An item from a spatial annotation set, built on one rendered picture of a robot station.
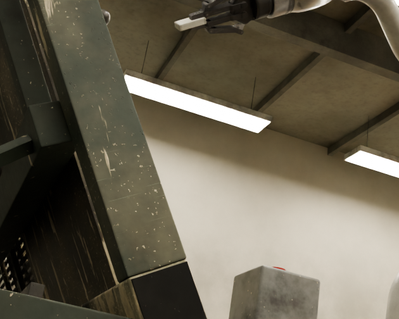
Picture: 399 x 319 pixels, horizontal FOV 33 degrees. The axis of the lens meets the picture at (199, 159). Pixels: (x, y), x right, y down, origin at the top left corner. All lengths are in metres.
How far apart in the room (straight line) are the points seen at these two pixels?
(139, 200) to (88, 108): 0.18
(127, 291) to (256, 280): 0.23
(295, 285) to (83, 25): 0.59
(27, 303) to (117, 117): 0.34
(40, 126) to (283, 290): 0.51
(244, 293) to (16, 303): 0.41
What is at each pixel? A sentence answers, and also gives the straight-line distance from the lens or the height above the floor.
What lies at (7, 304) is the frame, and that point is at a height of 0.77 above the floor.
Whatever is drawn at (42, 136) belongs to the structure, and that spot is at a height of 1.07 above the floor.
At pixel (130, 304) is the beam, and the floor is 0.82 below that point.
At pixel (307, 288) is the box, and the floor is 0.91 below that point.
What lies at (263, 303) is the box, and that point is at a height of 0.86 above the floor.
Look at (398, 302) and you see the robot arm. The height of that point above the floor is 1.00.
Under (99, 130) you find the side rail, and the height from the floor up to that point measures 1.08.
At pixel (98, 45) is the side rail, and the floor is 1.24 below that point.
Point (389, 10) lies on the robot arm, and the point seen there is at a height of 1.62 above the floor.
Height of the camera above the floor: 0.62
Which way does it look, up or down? 23 degrees up
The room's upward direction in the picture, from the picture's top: 10 degrees clockwise
